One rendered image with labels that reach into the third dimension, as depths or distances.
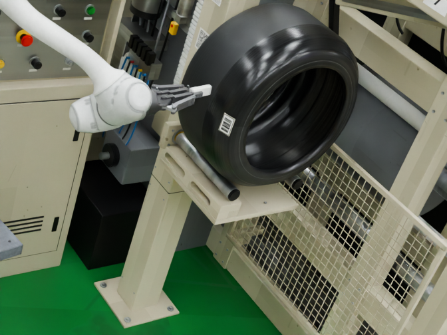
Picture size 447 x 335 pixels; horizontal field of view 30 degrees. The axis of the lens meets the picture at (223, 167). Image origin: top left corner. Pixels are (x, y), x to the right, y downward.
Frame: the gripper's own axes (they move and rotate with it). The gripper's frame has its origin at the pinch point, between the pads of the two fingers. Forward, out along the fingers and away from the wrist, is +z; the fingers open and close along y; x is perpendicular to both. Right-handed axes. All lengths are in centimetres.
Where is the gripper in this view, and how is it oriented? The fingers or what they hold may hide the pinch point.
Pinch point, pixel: (200, 91)
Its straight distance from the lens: 248.6
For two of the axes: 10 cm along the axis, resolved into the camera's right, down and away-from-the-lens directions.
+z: 8.2, -2.2, 5.3
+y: -5.5, -5.8, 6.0
